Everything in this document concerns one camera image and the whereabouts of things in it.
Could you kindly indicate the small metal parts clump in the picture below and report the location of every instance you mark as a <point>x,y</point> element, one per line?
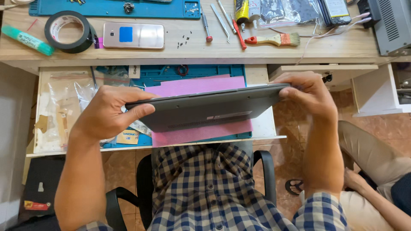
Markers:
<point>128,7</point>

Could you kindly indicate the white tape roll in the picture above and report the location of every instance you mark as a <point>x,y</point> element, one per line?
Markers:
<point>19,2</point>

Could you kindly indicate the white desk drawer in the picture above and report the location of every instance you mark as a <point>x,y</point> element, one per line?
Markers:
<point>321,70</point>

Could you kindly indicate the blue plaid shirt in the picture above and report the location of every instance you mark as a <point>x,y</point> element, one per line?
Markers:
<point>205,192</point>

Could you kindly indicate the grey power supply unit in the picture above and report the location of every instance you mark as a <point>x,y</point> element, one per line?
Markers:
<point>391,25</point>

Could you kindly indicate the rose gold smartphone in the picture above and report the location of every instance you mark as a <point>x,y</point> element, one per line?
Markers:
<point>147,36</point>

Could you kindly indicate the yellow card packet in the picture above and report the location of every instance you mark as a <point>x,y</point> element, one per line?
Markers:
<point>127,137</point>

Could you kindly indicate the clear plastic bag of parts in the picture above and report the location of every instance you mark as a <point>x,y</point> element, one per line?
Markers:
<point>289,12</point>

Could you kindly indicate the black device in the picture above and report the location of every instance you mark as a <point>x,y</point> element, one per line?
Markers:
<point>364,9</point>

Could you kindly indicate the silver tweezers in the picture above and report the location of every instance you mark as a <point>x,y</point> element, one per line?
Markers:
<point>226,16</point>
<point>221,21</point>

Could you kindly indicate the white label strip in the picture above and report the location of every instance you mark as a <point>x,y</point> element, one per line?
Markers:
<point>134,71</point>

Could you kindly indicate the white glue tube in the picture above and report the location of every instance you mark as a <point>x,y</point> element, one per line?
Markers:
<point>254,9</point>

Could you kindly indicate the person's right hand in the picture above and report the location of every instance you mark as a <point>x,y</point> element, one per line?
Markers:
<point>316,96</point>

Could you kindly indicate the group of small black screws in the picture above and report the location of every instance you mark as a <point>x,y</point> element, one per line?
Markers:
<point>184,40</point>

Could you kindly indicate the heap of clear plastic bags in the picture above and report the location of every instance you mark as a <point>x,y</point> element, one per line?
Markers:
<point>64,96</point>

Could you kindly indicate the black drawer key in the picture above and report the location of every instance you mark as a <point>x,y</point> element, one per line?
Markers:
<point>327,77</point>

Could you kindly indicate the small pink paper piece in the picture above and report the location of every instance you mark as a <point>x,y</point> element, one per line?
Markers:
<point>99,43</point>

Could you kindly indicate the white side cabinet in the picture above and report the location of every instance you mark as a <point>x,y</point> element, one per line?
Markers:
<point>369,93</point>

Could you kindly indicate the person's left hand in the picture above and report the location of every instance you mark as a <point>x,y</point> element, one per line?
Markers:
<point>102,112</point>

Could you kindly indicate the pink foam sheet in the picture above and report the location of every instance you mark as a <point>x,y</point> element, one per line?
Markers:
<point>199,85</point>

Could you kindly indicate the white pull-out desk tray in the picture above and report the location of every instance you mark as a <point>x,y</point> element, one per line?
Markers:
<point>263,125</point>

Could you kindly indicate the black bag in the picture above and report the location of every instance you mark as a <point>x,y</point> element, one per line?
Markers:
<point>41,189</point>

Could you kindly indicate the grey laptop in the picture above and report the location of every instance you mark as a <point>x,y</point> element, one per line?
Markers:
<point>205,109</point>

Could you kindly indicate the black tape roll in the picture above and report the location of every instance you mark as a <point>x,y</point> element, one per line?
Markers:
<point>51,38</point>

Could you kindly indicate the black office chair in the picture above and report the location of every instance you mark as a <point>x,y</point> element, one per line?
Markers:
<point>144,192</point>

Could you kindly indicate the metal screwdriver with red end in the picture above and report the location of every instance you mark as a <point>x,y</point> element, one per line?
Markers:
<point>206,25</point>

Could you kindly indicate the blue repair mat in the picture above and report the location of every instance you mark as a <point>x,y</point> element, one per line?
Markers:
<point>167,70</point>
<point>106,8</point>

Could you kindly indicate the green tube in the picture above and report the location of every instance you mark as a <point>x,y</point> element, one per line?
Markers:
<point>27,39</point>

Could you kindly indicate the phone with battery exposed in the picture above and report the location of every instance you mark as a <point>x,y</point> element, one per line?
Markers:
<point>337,11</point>

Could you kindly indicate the black sandal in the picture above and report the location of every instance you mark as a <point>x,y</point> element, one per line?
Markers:
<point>293,187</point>

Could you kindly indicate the yellow glue tube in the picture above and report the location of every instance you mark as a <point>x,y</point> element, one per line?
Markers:
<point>241,11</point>

